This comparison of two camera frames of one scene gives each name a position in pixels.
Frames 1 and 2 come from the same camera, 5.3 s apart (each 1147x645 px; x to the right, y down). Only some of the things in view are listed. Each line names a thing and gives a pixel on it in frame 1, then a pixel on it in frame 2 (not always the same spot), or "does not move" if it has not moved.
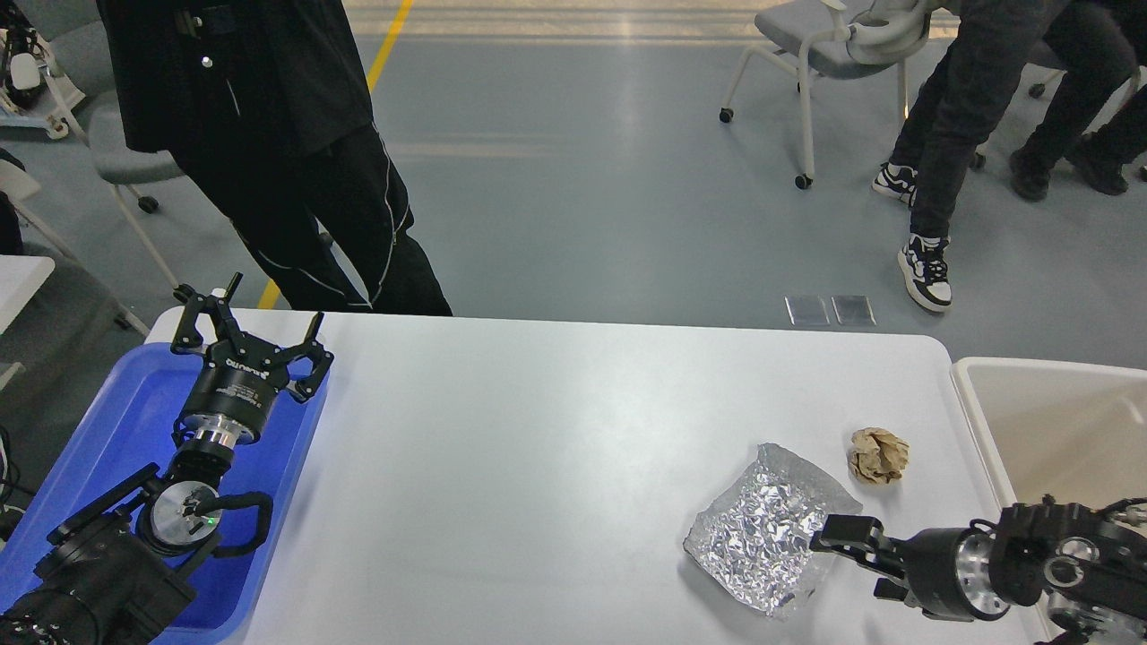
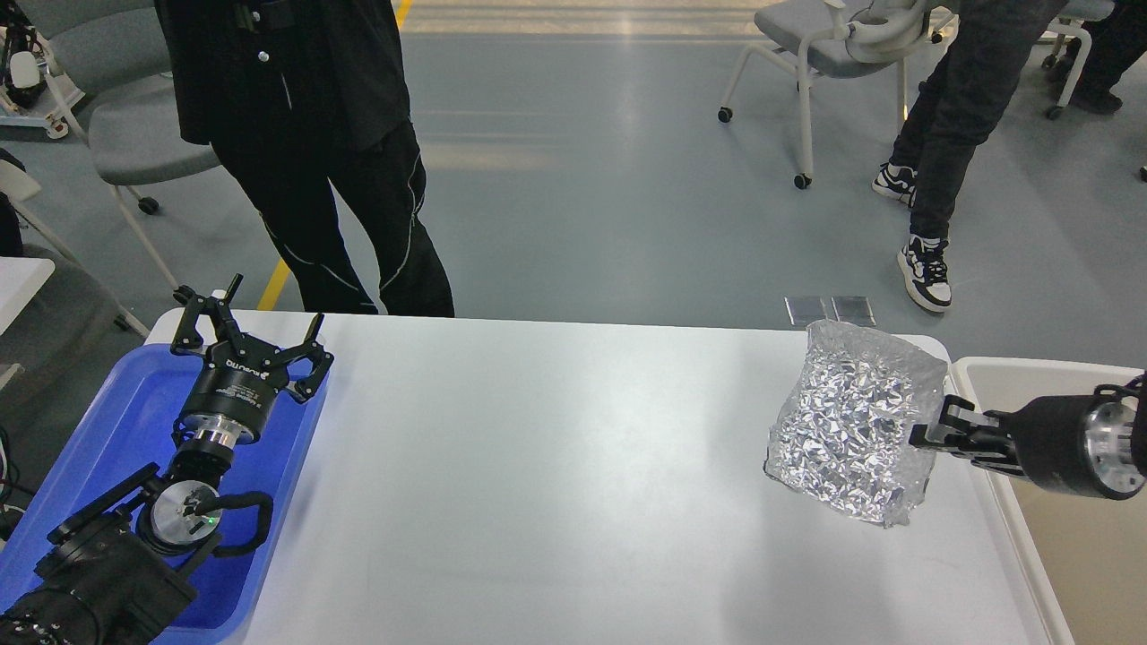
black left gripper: x=233 y=392 does not move
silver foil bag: x=754 y=538 -> x=840 y=431
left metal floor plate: x=806 y=310 does not move
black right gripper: x=948 y=570 -> x=1090 y=443
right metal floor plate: x=854 y=310 does not move
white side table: x=21 y=277 does not move
